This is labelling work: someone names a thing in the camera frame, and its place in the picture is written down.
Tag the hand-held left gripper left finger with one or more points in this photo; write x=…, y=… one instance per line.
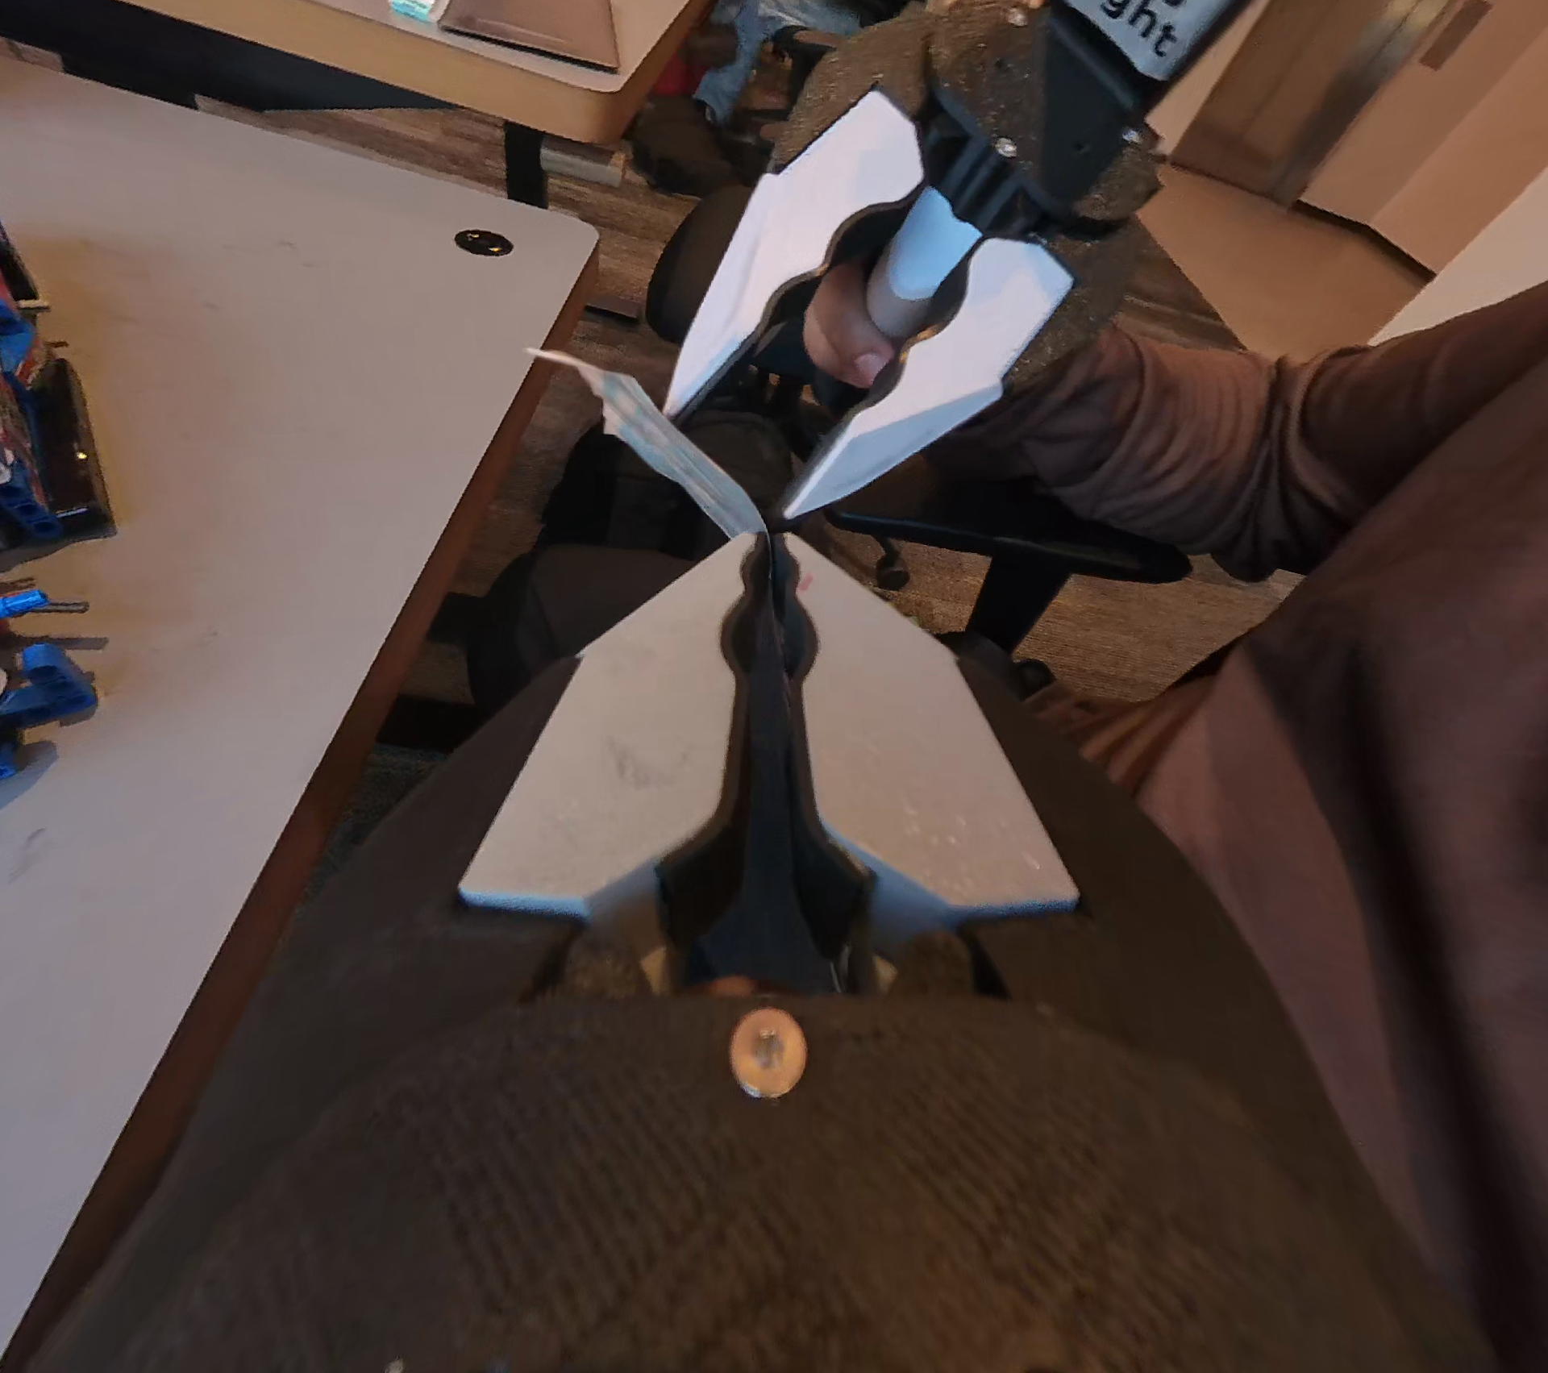
x=605, y=794

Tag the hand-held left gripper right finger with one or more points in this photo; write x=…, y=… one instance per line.
x=930, y=794

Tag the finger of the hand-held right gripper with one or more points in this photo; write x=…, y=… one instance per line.
x=968, y=357
x=798, y=236

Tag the holographic sticker sheet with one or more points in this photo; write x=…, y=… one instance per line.
x=677, y=455

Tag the black desk grommet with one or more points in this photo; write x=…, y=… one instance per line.
x=484, y=243

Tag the person's right hand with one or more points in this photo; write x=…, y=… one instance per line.
x=853, y=339

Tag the black office chair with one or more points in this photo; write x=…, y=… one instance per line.
x=689, y=273

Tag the dark wedge-shaped stand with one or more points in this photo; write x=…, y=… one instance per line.
x=532, y=7

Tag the grey double door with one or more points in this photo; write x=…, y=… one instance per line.
x=1390, y=43

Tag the toy race car model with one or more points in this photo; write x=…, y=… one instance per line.
x=48, y=455

